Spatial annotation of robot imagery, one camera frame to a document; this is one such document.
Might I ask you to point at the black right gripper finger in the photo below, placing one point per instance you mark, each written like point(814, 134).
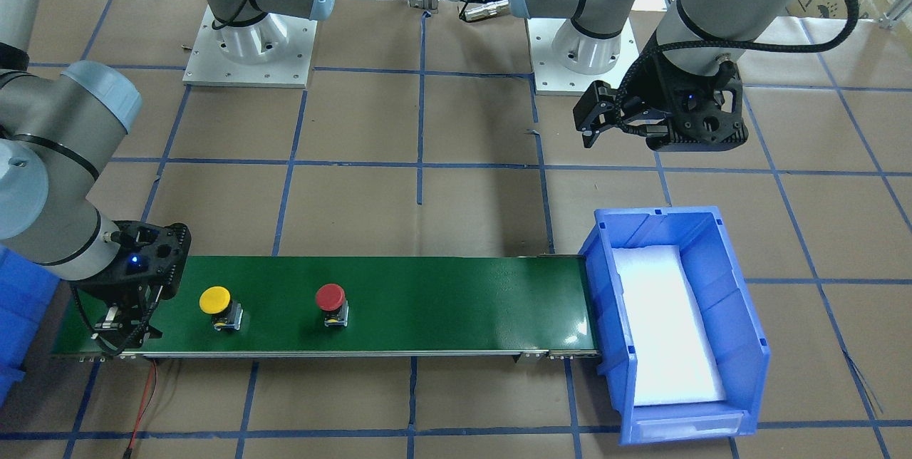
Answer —
point(139, 325)
point(109, 326)

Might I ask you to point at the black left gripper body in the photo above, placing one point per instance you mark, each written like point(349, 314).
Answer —
point(650, 88)

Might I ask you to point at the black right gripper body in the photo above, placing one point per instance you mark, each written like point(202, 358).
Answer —
point(122, 300)

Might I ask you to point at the yellow push button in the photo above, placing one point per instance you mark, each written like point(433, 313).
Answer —
point(225, 312)

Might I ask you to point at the red push button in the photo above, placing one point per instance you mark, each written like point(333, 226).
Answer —
point(331, 300)

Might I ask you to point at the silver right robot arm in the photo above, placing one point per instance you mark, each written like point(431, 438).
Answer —
point(58, 135)

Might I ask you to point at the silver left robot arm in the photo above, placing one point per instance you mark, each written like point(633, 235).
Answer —
point(694, 35)

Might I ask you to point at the blue plastic bin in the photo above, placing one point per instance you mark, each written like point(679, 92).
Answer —
point(682, 349)
point(26, 291)

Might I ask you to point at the green conveyor belt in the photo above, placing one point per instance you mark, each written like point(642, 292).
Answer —
point(398, 307)

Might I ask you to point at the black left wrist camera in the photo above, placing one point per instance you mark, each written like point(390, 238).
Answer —
point(598, 110)

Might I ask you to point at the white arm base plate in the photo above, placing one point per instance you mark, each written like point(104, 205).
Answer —
point(274, 53)
point(565, 62)

